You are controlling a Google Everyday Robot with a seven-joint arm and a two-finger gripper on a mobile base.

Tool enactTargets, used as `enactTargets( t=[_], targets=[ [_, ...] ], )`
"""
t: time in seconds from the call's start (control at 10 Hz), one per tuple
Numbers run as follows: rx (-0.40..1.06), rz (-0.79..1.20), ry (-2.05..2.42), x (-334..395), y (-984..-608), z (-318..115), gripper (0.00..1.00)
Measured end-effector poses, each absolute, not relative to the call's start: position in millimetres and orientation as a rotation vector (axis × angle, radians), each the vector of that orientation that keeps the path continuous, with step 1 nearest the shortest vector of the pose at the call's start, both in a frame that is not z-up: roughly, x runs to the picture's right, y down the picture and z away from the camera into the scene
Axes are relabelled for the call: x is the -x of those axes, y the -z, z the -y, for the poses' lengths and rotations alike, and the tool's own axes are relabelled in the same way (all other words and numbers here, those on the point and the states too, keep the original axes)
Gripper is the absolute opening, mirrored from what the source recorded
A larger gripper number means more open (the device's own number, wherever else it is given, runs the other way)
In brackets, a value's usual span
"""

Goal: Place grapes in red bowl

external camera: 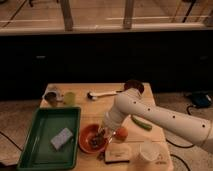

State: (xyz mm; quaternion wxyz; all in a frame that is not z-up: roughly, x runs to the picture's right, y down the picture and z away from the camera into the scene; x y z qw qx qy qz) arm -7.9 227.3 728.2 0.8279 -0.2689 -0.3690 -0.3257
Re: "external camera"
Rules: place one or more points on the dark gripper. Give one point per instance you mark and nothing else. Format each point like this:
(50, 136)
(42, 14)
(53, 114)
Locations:
(106, 132)

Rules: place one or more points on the dark grape bunch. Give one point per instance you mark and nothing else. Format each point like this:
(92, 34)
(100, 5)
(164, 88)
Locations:
(97, 141)

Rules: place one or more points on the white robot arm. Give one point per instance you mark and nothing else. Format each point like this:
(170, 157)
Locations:
(196, 130)

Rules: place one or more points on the red bowl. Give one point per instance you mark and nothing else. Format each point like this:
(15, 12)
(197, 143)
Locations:
(85, 135)

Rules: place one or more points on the dark brown bowl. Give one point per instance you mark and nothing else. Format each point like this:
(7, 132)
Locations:
(134, 84)

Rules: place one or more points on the small wooden block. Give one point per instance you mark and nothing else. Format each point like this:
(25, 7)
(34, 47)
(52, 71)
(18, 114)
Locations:
(117, 152)

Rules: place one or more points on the green pepper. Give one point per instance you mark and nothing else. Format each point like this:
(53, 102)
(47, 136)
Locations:
(141, 124)

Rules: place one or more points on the blue grey sponge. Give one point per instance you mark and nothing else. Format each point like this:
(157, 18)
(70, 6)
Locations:
(61, 138)

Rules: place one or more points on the green cup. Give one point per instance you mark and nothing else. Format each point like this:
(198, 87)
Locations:
(69, 99)

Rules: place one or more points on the metal measuring cup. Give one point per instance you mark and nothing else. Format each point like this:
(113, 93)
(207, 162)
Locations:
(52, 97)

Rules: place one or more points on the green plastic tray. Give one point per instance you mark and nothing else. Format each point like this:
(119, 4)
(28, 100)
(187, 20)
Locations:
(38, 153)

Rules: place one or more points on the black device on floor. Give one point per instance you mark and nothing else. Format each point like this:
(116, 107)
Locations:
(200, 99)

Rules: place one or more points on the white handled brush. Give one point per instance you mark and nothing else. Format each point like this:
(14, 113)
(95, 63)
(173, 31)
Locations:
(96, 95)

